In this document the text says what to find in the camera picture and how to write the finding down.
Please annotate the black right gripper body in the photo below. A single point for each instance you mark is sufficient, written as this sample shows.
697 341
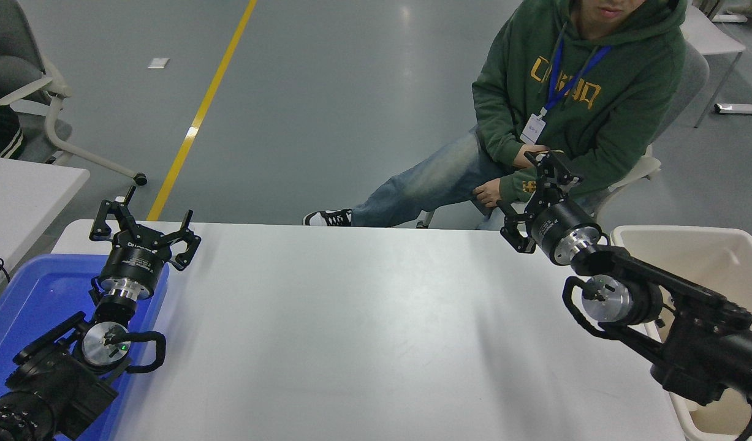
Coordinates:
559 229

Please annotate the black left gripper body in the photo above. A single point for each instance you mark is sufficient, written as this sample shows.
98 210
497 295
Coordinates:
133 260

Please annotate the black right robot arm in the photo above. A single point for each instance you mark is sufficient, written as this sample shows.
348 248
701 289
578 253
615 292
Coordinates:
706 343

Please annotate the person's right hand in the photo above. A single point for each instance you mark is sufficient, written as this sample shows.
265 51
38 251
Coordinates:
524 158

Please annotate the person's left hand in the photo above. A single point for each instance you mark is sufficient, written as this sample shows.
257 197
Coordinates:
489 195

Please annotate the white side table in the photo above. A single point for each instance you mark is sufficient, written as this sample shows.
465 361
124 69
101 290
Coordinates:
20 196

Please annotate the blue plastic tray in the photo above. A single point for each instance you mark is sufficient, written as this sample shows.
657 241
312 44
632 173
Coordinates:
38 294

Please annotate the large pale plastic bin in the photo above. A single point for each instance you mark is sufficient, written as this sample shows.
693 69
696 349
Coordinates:
688 257

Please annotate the white floor bar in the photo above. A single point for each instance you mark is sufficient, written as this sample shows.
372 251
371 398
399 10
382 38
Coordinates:
743 109

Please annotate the white chair with metal legs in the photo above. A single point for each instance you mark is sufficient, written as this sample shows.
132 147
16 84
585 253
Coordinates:
713 37

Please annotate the grey office chair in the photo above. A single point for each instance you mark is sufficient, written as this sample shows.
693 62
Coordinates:
8 37

